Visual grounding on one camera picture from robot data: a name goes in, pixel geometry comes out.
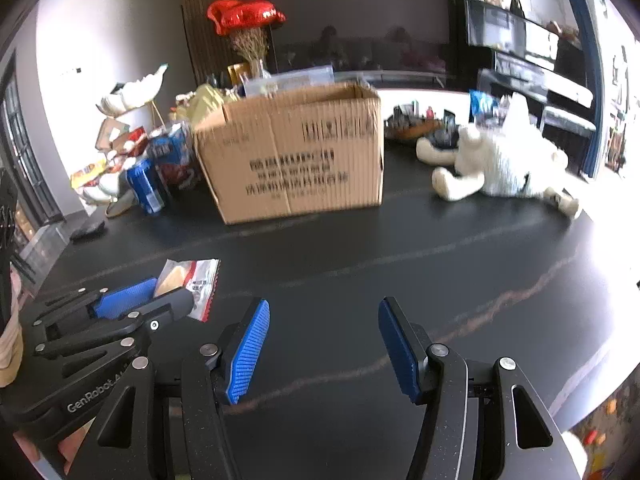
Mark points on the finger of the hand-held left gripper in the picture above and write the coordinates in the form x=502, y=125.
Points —
x=127, y=297
x=172, y=305

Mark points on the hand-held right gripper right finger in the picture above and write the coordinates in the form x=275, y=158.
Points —
x=400, y=350

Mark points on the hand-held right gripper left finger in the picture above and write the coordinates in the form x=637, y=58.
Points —
x=247, y=355

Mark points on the red and white cracker packet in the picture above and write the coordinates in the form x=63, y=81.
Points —
x=195, y=280

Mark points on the brown cardboard box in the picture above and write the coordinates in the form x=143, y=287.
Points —
x=295, y=160

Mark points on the person's left forearm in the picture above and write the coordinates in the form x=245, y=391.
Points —
x=10, y=350

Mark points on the basket of snacks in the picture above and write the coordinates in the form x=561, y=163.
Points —
x=420, y=122

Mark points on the small black flat object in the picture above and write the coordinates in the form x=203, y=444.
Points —
x=89, y=231

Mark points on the clear plastic box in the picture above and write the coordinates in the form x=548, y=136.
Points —
x=40, y=252

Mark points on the blue drink can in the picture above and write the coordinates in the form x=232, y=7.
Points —
x=145, y=187

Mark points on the small open cardboard box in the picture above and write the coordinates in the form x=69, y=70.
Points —
x=112, y=132

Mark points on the white swan tray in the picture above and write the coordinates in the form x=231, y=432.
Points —
x=132, y=92

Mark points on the gold crumpled bag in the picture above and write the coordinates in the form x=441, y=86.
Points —
x=210, y=102

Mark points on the white plush toy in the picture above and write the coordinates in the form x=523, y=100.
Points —
x=505, y=160

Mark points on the white television cabinet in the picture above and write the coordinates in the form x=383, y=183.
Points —
x=425, y=96

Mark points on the blue snack bag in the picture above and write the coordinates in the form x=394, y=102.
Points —
x=484, y=104

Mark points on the dried flower bouquet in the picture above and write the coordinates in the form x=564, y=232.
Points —
x=250, y=47

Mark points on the piano bench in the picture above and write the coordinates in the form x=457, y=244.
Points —
x=570, y=119

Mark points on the red heart balloon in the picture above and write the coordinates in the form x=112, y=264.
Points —
x=245, y=15

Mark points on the black television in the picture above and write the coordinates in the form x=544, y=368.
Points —
x=365, y=30

